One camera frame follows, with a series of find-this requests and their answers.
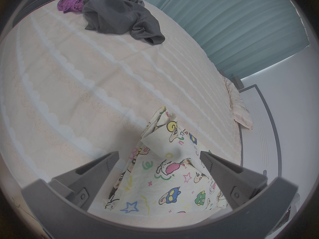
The grey bedside table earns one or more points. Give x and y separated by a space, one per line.
238 81

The blue-green curtain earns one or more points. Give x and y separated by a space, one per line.
236 21

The white printed pyjama top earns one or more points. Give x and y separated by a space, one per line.
169 183

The black shirt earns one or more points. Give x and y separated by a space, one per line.
112 14

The bed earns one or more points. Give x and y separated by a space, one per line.
74 83

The pale pink striped pillow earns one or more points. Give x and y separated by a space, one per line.
239 108

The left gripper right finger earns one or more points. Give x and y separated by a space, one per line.
231 180

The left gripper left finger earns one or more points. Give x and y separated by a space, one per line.
84 180

